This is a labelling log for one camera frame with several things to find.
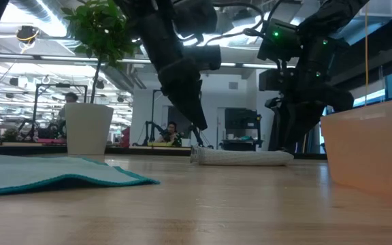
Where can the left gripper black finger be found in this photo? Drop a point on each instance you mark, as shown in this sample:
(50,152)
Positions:
(197,102)
(185,105)

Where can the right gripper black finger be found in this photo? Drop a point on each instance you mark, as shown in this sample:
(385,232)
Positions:
(306,127)
(289,131)

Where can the grey waffle microfiber towel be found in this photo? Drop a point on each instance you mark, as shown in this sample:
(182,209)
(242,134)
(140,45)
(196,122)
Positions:
(243,157)

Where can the teal microfiber towel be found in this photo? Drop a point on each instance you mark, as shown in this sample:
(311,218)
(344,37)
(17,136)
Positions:
(46,171)

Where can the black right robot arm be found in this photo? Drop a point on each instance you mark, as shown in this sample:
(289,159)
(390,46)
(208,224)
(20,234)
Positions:
(328,20)

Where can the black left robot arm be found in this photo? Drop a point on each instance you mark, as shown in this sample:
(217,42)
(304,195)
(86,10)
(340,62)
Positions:
(155,27)

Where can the orange translucent plastic basket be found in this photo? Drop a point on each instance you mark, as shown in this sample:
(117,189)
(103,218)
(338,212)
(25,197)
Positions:
(369,153)

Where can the seated person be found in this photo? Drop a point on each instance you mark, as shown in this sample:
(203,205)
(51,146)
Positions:
(170,132)

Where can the black shelf unit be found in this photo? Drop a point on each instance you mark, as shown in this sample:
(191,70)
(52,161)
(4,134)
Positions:
(240,119)

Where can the green leafy plant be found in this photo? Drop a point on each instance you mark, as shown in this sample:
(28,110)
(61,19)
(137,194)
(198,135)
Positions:
(100,27)

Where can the white plant pot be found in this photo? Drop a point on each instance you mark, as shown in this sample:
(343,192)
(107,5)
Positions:
(87,129)

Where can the black ceiling dome fixture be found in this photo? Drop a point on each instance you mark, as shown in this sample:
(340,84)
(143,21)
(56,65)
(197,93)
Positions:
(27,34)

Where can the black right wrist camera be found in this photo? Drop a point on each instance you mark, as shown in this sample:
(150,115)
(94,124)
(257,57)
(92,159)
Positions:
(273,103)

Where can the silver ventilation duct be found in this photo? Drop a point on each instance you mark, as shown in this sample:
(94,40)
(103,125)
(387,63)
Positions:
(36,13)

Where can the black aluminium table frame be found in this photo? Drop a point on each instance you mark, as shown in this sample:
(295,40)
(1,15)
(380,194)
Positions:
(29,149)

